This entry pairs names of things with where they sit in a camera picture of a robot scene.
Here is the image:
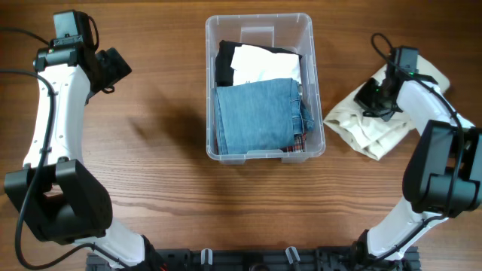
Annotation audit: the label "red plaid shirt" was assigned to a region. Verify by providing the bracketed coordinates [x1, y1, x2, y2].
[215, 133, 306, 155]

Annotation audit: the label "cream cloth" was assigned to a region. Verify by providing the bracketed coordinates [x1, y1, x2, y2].
[322, 54, 452, 161]

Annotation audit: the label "black garment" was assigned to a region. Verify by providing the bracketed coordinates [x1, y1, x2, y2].
[214, 39, 298, 87]

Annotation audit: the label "clear plastic storage bin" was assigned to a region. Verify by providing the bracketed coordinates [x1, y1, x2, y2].
[206, 13, 326, 165]

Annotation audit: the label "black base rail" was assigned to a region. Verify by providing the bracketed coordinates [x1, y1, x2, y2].
[85, 247, 422, 271]

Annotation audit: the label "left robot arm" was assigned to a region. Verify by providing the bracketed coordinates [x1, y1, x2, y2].
[5, 10, 163, 270]

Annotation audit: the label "white printed t-shirt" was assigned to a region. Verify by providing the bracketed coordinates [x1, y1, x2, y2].
[230, 45, 302, 86]

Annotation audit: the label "blue denim jeans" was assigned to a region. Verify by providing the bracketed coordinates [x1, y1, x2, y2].
[214, 78, 315, 155]

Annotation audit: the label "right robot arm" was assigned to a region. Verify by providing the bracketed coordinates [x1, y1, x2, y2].
[352, 46, 481, 268]

